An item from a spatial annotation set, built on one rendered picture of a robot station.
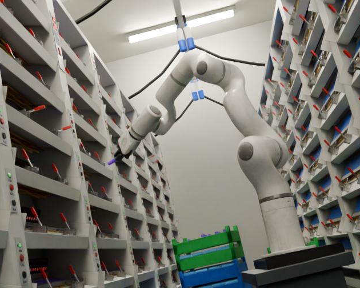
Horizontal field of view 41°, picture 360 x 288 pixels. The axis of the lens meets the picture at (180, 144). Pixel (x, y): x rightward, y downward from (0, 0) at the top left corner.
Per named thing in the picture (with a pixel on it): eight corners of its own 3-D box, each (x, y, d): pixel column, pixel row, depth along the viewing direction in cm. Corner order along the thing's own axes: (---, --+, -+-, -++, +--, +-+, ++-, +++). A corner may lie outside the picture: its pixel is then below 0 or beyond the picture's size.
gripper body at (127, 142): (127, 123, 225) (115, 139, 230) (133, 139, 219) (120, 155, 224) (140, 126, 230) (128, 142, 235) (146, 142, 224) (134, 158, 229)
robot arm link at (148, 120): (147, 127, 229) (131, 120, 224) (163, 108, 222) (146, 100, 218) (149, 139, 223) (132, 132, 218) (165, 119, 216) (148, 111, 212)
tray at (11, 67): (63, 113, 202) (67, 82, 205) (-6, 58, 144) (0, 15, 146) (17, 112, 205) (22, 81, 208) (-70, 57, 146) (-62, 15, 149)
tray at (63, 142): (71, 156, 198) (73, 134, 200) (3, 117, 139) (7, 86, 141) (24, 154, 200) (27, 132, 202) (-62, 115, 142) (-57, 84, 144)
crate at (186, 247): (240, 240, 248) (237, 225, 250) (232, 242, 229) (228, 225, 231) (187, 253, 256) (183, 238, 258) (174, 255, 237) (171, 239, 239)
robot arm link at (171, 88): (198, 83, 217) (160, 129, 231) (169, 67, 209) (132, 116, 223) (202, 94, 210) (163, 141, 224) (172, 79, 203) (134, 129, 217)
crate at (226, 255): (244, 256, 246) (240, 240, 248) (236, 259, 227) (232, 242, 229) (190, 268, 254) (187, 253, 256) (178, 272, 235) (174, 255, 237)
